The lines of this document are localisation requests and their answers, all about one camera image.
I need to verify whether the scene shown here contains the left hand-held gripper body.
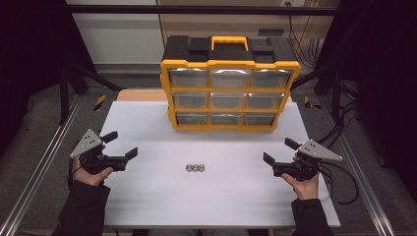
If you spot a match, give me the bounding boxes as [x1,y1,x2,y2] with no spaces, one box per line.
[69,128,128,175]

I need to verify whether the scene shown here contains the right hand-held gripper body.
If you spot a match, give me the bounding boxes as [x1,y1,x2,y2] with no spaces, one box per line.
[272,140,344,182]

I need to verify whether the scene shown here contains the clear plastic storage drawer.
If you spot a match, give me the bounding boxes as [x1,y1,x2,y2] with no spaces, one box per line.
[209,68,253,89]

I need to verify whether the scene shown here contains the yellow black organizer cabinet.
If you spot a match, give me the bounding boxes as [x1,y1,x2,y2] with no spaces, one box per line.
[159,34,302,133]

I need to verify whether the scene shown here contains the person's left hand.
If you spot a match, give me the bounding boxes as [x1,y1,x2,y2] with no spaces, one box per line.
[72,156,116,188]

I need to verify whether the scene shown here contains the person's right hand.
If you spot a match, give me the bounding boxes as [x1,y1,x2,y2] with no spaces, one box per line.
[280,156,321,201]

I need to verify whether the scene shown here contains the yellow black hazard tape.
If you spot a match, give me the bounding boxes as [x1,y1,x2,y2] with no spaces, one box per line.
[93,93,108,112]
[303,95,323,111]

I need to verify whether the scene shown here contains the black metal stand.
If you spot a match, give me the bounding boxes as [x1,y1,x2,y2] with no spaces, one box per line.
[58,62,127,126]
[289,62,345,123]

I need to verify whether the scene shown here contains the grid of clear drawers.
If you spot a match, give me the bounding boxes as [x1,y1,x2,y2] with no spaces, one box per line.
[168,68,293,126]

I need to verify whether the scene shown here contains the black curtain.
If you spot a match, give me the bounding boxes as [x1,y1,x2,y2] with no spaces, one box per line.
[314,0,417,198]
[0,0,96,158]

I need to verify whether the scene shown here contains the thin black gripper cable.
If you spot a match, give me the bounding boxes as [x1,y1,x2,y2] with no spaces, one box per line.
[67,156,83,188]

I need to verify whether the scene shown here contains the black floor cables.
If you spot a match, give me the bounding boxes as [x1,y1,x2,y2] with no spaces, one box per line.
[311,80,363,150]

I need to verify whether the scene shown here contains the aluminium rail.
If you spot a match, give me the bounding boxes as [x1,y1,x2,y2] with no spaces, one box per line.
[319,97,397,236]
[0,94,84,236]

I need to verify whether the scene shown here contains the thick black gripper cable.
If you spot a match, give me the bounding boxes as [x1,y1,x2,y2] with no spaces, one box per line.
[318,159,361,206]

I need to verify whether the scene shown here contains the hanging wall cables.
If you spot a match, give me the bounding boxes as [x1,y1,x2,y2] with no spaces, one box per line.
[285,1,327,70]

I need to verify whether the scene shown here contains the dark wall vent plate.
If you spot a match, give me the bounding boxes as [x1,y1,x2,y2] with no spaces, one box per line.
[257,29,286,37]

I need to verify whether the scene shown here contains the black horizontal frame bar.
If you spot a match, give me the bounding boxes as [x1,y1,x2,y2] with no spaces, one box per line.
[65,4,340,17]

